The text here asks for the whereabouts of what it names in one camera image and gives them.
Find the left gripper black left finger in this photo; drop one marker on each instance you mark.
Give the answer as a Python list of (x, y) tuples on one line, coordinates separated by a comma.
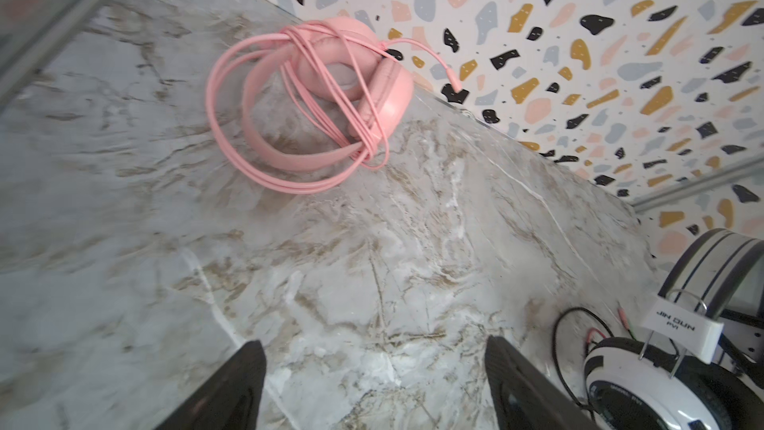
[(230, 398)]

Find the pink headphones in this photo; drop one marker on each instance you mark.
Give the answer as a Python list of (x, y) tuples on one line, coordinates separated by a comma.
[(340, 76)]

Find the right aluminium corner post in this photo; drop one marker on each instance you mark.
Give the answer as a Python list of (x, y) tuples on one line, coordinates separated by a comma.
[(721, 177)]

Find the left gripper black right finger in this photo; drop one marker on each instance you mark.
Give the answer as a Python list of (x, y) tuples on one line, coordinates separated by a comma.
[(523, 397)]

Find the white black headphones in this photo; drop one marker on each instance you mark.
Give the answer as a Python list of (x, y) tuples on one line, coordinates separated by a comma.
[(701, 365)]

